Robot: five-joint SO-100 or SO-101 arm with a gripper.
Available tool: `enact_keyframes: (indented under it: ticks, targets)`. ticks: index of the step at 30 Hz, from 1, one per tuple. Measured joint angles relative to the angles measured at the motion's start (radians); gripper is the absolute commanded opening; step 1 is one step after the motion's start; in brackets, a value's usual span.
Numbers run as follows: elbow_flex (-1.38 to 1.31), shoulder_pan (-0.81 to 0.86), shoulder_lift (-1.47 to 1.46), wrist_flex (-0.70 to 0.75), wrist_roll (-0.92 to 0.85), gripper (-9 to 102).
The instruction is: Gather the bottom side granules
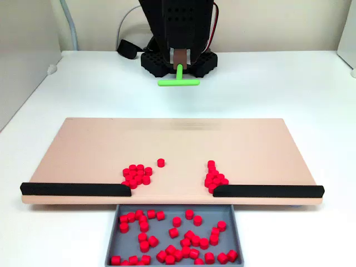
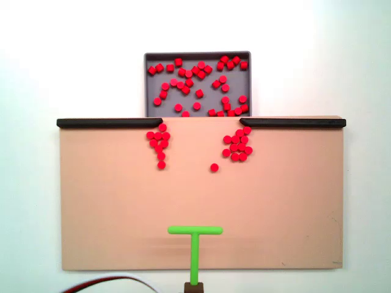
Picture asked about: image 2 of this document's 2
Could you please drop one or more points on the green T-shaped pusher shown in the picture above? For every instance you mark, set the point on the green T-shaped pusher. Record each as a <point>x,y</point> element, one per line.
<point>195,259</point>

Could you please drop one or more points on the grey rectangular tray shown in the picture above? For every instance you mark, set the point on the grey rectangular tray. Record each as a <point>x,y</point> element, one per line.
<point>210,97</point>

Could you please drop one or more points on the red cylindrical granule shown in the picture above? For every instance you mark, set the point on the red cylindrical granule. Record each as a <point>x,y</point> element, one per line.
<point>161,165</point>
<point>225,88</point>
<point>242,157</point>
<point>230,65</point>
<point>159,149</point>
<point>231,113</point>
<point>244,139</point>
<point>223,79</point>
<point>178,107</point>
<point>164,143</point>
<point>163,94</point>
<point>185,90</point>
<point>153,143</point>
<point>157,101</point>
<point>165,86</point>
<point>197,106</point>
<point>188,74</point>
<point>244,108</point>
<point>159,67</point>
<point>225,99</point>
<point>238,111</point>
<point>227,139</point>
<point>226,107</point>
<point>185,114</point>
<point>178,62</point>
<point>150,135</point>
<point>189,82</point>
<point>180,85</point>
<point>165,136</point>
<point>241,146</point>
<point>170,68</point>
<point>236,60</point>
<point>216,84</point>
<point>235,139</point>
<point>248,149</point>
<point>212,112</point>
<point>234,147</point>
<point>173,82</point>
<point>201,74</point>
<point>214,167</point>
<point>242,99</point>
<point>158,136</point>
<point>161,156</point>
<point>220,114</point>
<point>199,93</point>
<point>243,65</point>
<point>240,133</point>
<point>226,152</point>
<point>247,130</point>
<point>235,157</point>
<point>220,66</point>
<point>201,65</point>
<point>162,127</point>
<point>224,59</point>
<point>195,70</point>
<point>151,70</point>
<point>181,72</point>
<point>208,69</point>

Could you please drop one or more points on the beige flat board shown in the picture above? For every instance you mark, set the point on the beige flat board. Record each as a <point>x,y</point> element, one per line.
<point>275,198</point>

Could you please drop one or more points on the black rail bar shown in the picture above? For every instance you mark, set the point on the black rail bar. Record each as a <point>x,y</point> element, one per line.
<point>107,123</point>
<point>296,123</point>

